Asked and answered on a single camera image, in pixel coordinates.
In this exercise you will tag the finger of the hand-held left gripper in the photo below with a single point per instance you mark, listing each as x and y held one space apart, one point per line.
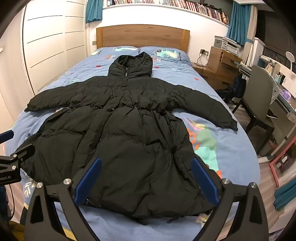
24 151
7 136

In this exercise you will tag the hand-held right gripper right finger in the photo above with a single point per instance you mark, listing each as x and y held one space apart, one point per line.
205 183

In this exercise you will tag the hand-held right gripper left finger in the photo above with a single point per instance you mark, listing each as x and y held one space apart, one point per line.
89 182

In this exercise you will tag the black puffer coat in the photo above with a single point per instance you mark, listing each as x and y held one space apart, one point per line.
138 139

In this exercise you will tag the bed with blue cover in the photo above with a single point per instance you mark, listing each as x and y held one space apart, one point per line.
231 150

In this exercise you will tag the teal cloth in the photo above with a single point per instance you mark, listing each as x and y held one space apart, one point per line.
285 197

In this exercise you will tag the dark bag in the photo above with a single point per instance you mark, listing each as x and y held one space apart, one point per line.
231 91

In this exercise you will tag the white wardrobe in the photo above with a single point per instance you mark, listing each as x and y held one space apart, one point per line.
50 46

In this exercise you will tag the white desk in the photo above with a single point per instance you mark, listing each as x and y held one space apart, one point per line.
281 111

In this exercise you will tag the grey chair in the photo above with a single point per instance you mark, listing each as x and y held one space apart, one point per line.
259 92

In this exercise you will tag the wooden nightstand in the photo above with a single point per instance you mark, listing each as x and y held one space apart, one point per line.
222 67

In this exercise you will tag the blue printed pillow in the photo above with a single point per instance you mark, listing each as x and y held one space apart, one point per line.
115 49
168 54

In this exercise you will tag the white printer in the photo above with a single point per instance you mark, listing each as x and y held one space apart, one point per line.
227 44

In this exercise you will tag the beige curtain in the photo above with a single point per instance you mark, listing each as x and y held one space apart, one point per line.
251 46

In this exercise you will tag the round white lamp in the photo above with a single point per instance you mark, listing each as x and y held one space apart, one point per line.
291 58

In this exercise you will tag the short teal curtain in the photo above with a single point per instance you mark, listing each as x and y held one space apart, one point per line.
93 10

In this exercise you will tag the wooden headboard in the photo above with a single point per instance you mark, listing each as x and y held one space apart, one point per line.
141 36

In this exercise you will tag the long teal curtain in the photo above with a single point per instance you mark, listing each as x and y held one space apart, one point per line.
238 23

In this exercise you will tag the row of books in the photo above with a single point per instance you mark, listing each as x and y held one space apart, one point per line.
175 4

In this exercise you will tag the red frame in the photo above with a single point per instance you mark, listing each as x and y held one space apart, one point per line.
277 171

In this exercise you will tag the wall socket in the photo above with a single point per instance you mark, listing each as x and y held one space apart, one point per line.
204 52

